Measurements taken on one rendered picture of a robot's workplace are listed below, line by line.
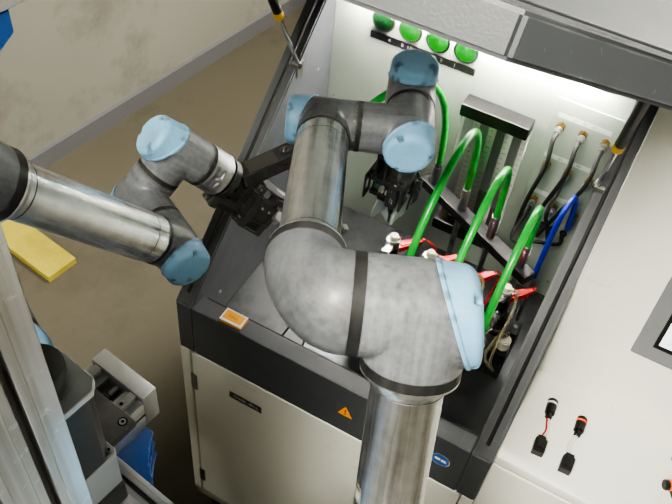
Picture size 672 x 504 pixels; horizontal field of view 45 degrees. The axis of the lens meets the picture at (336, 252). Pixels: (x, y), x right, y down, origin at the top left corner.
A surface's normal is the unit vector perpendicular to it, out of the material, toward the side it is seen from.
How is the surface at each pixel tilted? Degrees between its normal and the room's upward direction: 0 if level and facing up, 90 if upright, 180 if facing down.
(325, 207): 27
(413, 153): 90
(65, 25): 90
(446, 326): 51
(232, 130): 0
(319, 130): 11
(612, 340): 76
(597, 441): 0
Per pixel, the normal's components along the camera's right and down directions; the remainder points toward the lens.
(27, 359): 0.79, 0.50
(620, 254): -0.44, 0.46
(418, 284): 0.07, -0.51
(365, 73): -0.48, 0.63
